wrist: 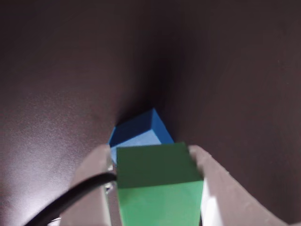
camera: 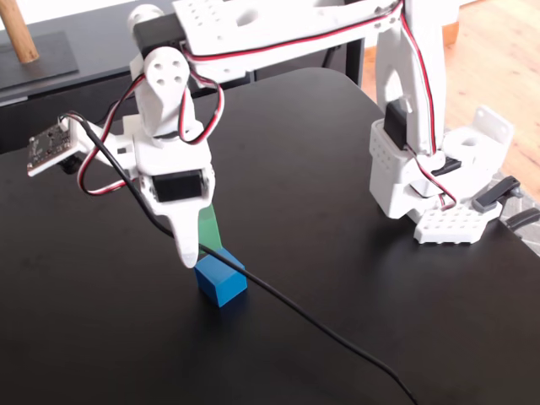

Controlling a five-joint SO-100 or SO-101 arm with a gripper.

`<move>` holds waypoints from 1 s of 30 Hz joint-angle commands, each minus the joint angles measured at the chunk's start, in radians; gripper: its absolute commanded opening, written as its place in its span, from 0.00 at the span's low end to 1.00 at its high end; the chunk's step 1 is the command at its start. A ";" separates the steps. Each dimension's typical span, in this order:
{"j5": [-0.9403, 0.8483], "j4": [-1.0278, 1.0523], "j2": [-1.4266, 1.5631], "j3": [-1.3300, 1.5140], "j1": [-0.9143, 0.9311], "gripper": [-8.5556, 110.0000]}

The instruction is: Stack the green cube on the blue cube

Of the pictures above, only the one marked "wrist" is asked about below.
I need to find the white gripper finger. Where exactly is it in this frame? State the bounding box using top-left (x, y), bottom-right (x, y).
top-left (58, 144), bottom-right (118, 226)
top-left (188, 145), bottom-right (293, 226)

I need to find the green cube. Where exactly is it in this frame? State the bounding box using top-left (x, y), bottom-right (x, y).
top-left (116, 142), bottom-right (204, 226)

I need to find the blue cube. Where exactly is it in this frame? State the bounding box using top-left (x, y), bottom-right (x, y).
top-left (107, 107), bottom-right (175, 164)

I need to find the black camera cable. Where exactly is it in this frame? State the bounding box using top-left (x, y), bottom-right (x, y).
top-left (23, 171), bottom-right (118, 226)

